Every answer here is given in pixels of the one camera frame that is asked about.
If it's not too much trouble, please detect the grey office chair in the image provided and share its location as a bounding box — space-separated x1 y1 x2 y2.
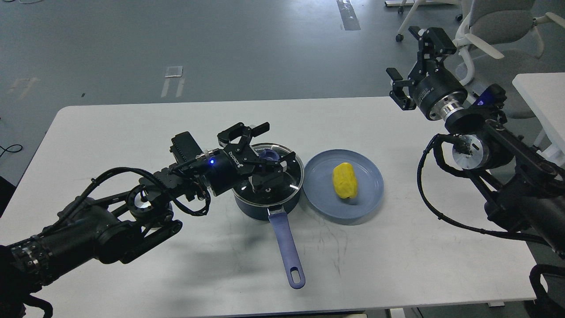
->
453 0 564 128

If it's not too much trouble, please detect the white side table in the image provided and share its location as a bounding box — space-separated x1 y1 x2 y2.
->
512 72 565 168

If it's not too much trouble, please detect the blue plate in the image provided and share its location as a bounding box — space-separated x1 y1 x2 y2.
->
303 149 384 225

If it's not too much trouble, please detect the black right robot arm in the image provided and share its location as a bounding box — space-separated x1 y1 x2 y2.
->
386 26 565 258

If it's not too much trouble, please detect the white chair base with casters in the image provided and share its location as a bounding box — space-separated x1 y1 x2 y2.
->
384 0 464 42

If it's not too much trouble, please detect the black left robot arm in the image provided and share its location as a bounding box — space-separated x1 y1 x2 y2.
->
1 122 305 318

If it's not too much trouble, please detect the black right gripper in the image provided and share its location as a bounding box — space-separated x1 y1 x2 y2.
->
386 26 467 121

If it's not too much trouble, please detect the glass pot lid blue knob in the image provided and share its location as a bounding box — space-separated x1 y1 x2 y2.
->
233 143 305 208

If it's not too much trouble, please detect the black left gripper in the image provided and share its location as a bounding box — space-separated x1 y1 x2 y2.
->
204 121 296 197

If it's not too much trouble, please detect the dark blue saucepan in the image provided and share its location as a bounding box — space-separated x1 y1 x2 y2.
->
235 165 305 289

